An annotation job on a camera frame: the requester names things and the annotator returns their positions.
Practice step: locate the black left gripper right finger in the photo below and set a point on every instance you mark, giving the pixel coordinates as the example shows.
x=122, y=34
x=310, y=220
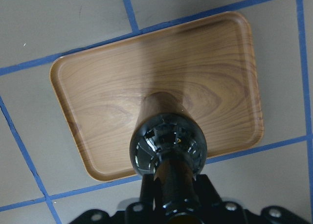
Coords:
x=206, y=192

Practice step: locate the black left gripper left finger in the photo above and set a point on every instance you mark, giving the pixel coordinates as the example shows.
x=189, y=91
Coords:
x=147, y=192

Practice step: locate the dark wine bottle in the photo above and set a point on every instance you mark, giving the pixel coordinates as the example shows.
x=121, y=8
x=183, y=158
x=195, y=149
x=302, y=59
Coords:
x=169, y=144

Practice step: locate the wooden tray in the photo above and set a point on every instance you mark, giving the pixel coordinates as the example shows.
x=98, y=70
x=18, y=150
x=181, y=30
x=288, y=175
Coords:
x=204, y=69

